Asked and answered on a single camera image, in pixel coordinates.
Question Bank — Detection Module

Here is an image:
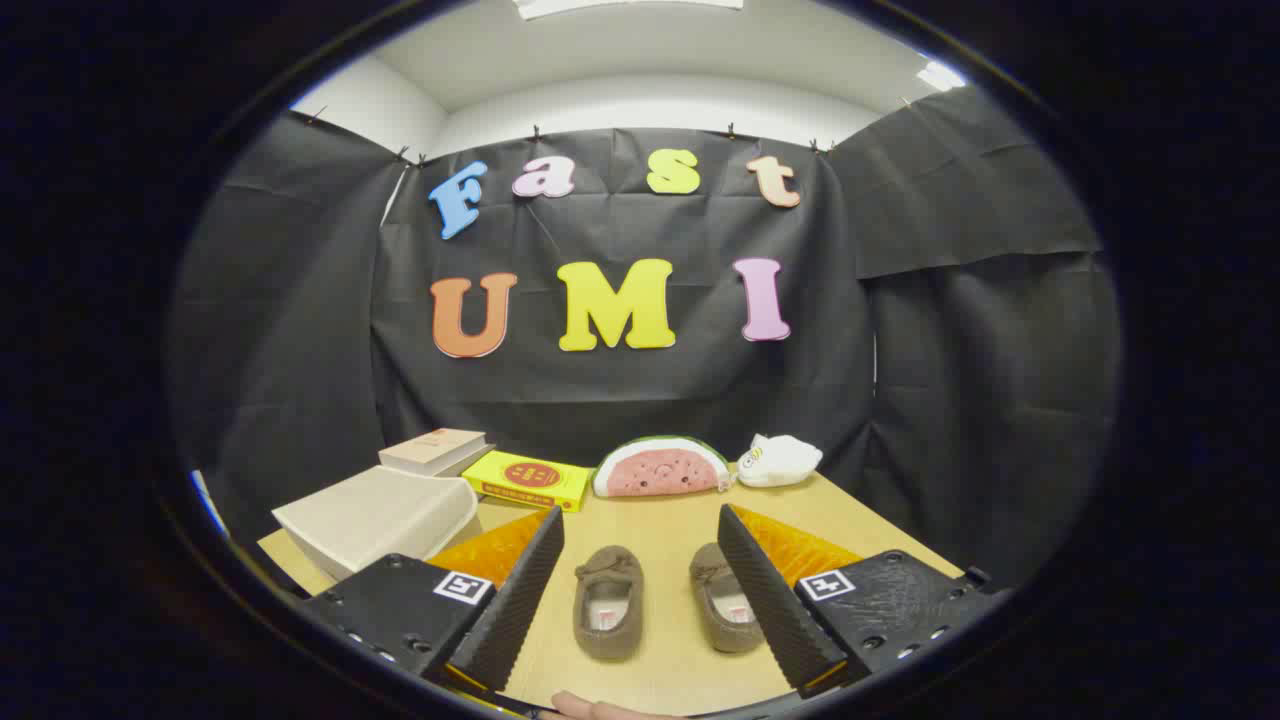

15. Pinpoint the white plush toy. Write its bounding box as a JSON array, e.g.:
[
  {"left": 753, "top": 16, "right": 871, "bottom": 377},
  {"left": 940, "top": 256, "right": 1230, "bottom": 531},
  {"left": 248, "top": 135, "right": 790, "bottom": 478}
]
[{"left": 737, "top": 433, "right": 824, "bottom": 489}]

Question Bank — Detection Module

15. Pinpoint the yellow book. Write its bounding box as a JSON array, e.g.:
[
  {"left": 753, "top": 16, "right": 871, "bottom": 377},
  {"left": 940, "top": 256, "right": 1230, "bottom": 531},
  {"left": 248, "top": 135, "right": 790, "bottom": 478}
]
[{"left": 462, "top": 450, "right": 593, "bottom": 513}]

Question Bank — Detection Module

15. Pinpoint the brown fuzzy shoe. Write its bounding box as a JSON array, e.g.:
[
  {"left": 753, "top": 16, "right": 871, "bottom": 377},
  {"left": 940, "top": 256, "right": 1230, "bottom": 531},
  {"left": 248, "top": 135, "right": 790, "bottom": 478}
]
[
  {"left": 688, "top": 542, "right": 766, "bottom": 655},
  {"left": 572, "top": 545, "right": 646, "bottom": 663}
]

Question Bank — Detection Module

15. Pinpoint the watermelon slice plush toy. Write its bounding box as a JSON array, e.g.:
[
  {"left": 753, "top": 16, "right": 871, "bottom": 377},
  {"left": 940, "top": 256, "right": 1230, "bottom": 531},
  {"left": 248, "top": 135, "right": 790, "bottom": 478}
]
[{"left": 592, "top": 435, "right": 733, "bottom": 499}]

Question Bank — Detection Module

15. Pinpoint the beige book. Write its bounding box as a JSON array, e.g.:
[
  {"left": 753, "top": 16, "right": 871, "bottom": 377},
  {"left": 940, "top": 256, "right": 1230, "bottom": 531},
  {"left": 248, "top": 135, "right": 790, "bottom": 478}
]
[{"left": 380, "top": 428, "right": 488, "bottom": 476}]

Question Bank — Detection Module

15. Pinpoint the long ceiling light panel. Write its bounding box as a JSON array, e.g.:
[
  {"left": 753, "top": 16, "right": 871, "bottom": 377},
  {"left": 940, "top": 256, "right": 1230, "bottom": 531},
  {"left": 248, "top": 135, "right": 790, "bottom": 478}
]
[{"left": 515, "top": 0, "right": 746, "bottom": 21}]

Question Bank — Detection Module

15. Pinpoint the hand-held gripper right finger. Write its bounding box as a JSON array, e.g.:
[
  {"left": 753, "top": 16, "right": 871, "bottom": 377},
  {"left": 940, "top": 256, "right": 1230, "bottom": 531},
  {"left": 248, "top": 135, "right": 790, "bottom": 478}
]
[{"left": 716, "top": 503, "right": 1009, "bottom": 699}]

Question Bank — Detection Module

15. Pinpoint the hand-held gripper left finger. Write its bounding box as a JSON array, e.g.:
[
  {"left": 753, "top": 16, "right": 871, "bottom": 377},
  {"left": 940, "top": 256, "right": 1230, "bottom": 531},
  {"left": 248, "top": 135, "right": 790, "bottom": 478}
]
[{"left": 298, "top": 506, "right": 567, "bottom": 694}]

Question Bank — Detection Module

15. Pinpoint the translucent white storage box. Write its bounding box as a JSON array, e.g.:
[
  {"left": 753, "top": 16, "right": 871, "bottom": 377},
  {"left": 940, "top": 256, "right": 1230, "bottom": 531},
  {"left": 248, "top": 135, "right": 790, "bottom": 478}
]
[{"left": 272, "top": 465, "right": 481, "bottom": 583}]

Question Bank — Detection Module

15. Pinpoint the grey book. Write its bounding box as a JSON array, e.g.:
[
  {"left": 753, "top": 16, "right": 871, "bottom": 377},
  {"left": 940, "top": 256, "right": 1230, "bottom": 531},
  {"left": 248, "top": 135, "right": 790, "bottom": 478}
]
[{"left": 440, "top": 444, "right": 497, "bottom": 479}]

